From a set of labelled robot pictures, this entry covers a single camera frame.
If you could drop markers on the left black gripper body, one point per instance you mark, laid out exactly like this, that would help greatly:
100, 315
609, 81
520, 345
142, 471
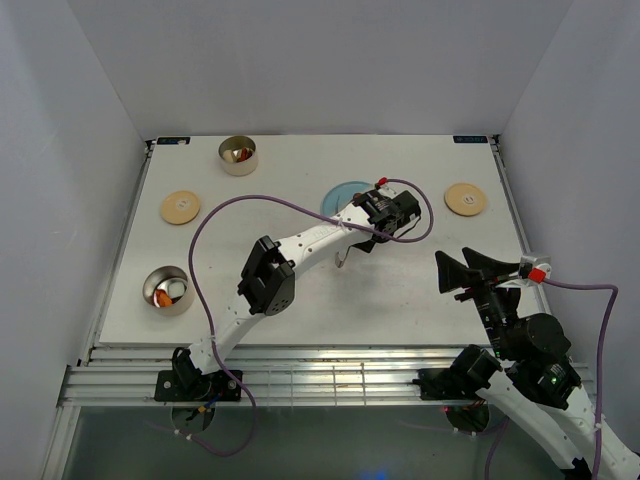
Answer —
368, 245

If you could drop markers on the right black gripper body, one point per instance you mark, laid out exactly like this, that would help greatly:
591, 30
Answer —
495, 309

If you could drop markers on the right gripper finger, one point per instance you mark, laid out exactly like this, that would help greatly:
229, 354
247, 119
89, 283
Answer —
482, 267
453, 275

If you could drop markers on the ceramic food plate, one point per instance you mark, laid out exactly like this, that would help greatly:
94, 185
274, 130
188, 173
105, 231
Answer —
341, 195

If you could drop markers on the steel tongs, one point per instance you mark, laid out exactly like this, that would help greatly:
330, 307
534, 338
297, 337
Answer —
340, 257

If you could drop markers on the wooden lid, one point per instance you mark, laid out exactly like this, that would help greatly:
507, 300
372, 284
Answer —
180, 207
465, 199

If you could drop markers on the red sausage piece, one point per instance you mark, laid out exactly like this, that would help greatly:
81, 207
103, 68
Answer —
244, 154

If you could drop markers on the steel lunch bowl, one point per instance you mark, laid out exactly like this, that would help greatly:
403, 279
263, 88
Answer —
159, 279
236, 143

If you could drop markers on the rice ball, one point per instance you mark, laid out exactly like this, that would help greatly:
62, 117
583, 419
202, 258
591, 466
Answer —
229, 156

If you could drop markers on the seaweed rice block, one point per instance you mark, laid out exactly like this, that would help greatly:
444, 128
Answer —
176, 290

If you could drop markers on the orange carrot slice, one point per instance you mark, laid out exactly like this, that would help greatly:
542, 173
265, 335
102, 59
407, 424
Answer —
162, 299

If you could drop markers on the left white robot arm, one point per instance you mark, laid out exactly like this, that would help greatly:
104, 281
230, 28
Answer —
268, 278

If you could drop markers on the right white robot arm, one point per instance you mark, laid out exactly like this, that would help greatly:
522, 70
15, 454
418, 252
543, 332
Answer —
526, 371

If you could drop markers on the right blue label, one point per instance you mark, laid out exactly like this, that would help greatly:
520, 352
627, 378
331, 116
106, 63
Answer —
470, 139

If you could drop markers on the blue label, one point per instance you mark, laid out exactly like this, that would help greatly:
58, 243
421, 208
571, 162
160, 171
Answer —
177, 141
470, 139

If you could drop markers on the left blue label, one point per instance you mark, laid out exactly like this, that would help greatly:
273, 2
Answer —
177, 141

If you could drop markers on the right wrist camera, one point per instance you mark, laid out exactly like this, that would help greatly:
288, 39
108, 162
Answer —
534, 267

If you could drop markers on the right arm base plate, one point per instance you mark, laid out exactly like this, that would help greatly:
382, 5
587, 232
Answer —
450, 384

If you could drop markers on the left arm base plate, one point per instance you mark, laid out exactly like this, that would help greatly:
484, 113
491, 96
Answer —
218, 385

